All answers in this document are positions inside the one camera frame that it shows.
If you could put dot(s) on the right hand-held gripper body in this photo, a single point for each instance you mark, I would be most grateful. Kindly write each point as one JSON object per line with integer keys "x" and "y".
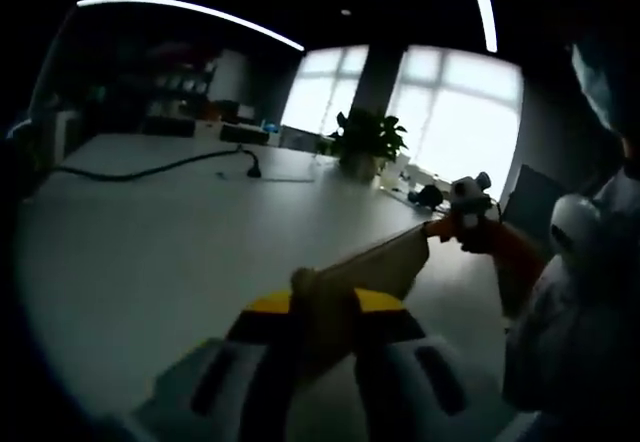
{"x": 470, "y": 202}

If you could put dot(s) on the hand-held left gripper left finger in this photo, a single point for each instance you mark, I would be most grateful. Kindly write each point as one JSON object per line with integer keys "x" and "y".
{"x": 260, "y": 329}

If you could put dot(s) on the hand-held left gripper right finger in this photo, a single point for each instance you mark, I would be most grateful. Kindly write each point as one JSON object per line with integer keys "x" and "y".
{"x": 390, "y": 324}

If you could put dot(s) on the beige cutlery case base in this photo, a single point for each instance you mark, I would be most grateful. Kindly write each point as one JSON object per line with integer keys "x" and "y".
{"x": 322, "y": 322}

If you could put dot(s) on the black round object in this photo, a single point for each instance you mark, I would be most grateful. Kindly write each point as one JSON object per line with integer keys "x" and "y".
{"x": 427, "y": 196}

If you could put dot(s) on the grey chair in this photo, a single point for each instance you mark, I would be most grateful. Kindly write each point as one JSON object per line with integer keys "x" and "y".
{"x": 530, "y": 202}

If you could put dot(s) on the large window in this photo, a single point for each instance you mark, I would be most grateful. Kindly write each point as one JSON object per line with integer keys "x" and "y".
{"x": 450, "y": 127}

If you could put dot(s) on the white chest-worn device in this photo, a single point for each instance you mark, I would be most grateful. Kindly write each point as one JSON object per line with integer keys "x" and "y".
{"x": 575, "y": 227}

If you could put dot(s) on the large green potted plant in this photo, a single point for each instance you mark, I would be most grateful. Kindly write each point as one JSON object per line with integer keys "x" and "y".
{"x": 367, "y": 137}

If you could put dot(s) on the light blue face mask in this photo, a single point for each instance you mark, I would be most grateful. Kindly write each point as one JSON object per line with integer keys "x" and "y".
{"x": 595, "y": 87}

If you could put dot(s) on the linear ceiling light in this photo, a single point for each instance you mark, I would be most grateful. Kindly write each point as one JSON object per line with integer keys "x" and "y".
{"x": 486, "y": 2}
{"x": 200, "y": 12}

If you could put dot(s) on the storage shelf with white boxes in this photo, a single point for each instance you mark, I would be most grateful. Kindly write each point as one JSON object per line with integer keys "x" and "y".
{"x": 170, "y": 92}

